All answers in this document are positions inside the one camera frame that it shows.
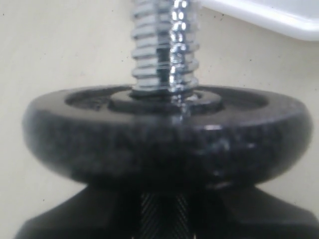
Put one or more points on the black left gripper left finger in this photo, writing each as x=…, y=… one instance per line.
x=93, y=213

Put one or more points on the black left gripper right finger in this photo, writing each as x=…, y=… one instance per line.
x=246, y=213

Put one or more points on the chrome dumbbell bar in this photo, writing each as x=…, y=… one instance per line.
x=164, y=34

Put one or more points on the black far weight plate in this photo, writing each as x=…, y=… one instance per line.
x=219, y=137

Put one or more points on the white plastic tray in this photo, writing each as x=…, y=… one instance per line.
x=298, y=19

